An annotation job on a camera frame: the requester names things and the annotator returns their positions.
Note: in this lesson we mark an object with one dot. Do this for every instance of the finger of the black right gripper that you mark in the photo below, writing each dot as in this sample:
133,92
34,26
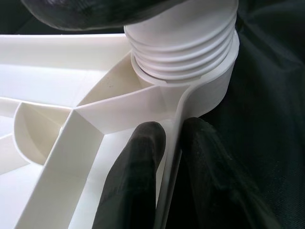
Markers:
83,12

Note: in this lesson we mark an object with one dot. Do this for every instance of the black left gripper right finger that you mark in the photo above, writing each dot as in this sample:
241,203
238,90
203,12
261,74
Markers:
202,179

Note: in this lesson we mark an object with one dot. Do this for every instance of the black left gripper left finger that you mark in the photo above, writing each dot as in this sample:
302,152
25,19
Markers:
133,179

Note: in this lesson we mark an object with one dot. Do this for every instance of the white plastic table top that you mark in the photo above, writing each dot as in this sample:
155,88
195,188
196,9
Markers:
59,71

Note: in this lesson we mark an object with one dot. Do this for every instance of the white plastic table leg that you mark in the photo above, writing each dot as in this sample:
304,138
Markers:
183,43

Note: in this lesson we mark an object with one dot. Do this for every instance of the black table cloth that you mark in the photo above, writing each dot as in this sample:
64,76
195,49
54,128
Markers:
274,119

